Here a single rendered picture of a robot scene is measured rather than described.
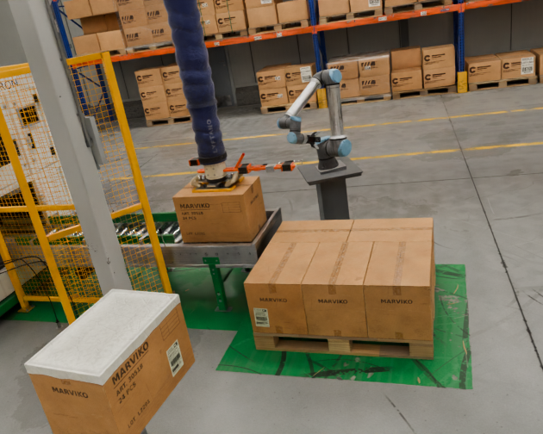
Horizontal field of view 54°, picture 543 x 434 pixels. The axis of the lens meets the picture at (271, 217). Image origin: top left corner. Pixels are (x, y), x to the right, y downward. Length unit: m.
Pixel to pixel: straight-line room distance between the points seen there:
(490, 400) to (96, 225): 2.54
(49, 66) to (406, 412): 2.78
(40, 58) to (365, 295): 2.34
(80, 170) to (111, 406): 1.55
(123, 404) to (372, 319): 1.72
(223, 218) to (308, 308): 1.05
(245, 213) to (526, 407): 2.22
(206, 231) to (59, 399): 2.10
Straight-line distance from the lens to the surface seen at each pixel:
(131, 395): 2.44
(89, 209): 3.45
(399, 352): 3.65
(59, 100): 3.30
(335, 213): 4.90
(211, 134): 4.05
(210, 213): 4.13
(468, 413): 3.30
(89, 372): 2.30
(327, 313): 3.52
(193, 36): 3.94
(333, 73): 4.56
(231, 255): 4.05
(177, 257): 4.26
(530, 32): 12.53
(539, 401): 3.42
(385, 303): 3.41
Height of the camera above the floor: 2.27
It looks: 22 degrees down
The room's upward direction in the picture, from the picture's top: 10 degrees counter-clockwise
